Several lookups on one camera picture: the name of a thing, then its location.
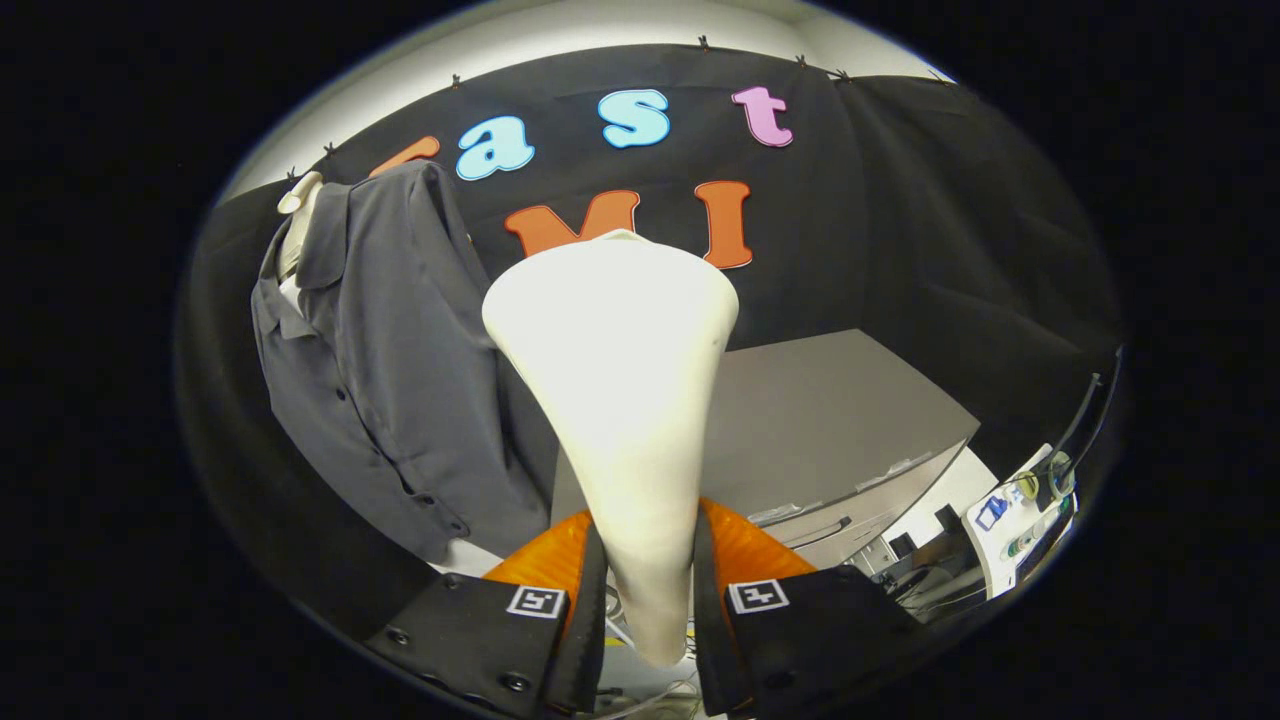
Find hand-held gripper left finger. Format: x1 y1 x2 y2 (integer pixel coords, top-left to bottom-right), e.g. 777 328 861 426
365 508 609 719

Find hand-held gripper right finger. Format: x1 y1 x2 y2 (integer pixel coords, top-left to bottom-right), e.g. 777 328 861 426
692 497 926 719

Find grey button-up shirt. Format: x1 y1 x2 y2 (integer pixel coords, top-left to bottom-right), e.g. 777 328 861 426
250 160 561 566

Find grey cabinet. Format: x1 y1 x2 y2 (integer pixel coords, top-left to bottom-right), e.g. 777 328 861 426
550 328 983 571

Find white desk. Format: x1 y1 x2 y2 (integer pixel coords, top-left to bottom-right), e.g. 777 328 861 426
962 445 1081 601

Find computer monitor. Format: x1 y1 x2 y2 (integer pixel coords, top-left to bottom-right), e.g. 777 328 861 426
1040 345 1126 511

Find white mannequin torso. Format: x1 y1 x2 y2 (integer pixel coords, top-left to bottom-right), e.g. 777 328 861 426
275 170 506 581

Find row of black cloth clips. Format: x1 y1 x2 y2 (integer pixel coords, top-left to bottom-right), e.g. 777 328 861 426
285 35 951 181

